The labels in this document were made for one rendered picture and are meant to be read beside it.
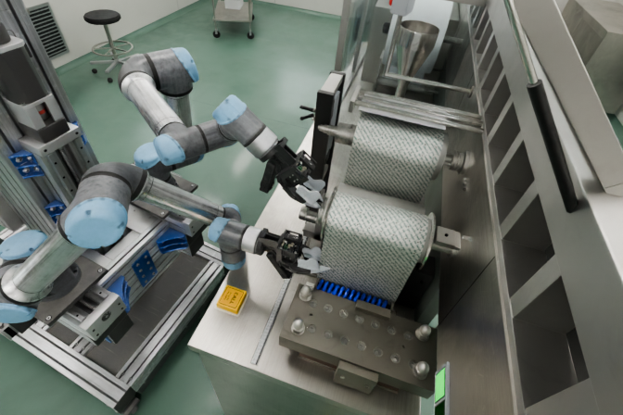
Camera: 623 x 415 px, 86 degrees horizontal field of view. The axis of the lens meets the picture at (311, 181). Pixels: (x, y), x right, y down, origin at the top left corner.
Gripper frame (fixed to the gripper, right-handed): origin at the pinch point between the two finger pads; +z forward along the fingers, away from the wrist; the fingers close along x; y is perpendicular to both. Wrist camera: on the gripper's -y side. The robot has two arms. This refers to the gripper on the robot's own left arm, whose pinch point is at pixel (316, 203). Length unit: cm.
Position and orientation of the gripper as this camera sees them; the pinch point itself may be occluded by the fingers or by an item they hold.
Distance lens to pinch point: 90.7
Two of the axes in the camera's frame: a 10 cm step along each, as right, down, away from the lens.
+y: 6.7, -3.9, -6.3
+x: 3.0, -6.4, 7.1
